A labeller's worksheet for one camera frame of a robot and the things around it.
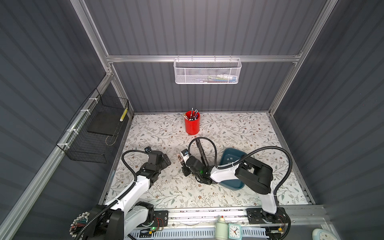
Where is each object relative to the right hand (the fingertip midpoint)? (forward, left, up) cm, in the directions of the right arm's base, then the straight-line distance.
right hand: (182, 163), depth 90 cm
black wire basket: (+2, +44, +26) cm, 51 cm away
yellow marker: (+17, +31, +26) cm, 44 cm away
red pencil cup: (+24, -6, +11) cm, 27 cm away
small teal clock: (-34, -26, -1) cm, 43 cm away
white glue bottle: (-34, -20, +4) cm, 39 cm away
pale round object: (-35, -65, -1) cm, 74 cm away
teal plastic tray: (+5, -29, -1) cm, 29 cm away
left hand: (0, +13, +4) cm, 14 cm away
